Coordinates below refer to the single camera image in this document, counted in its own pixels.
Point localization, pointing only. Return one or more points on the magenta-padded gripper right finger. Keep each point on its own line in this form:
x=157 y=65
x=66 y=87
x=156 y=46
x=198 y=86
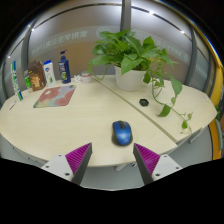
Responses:
x=147 y=159

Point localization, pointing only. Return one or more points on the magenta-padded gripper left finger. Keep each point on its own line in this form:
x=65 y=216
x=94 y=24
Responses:
x=77 y=159

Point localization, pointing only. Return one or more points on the blue computer mouse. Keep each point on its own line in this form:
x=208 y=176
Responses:
x=122 y=132

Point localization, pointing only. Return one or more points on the multicolour pastel mouse pad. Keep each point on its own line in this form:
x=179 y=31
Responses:
x=55 y=96

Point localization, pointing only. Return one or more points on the small black hexagonal object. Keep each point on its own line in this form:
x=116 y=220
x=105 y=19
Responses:
x=144 y=102

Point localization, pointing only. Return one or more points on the small white pink jar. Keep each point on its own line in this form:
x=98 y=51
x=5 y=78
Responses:
x=86 y=78

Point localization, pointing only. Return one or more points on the green plant in white pot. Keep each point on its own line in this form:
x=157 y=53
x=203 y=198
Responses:
x=130 y=78

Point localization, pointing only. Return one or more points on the small white packet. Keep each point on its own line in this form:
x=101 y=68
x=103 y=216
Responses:
x=12 y=106

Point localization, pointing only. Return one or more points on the white bottle with blue cap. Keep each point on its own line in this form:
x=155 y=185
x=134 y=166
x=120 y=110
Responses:
x=49 y=74

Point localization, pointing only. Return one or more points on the dark blue pump bottle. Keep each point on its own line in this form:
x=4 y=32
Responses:
x=64 y=70

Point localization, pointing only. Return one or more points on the brown cardboard box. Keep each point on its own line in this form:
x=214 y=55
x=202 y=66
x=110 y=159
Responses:
x=37 y=77

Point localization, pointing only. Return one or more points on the clear bottle with green label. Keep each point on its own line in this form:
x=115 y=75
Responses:
x=27 y=81

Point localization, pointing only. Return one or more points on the white green blue tube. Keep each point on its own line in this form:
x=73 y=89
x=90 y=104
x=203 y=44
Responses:
x=16 y=81

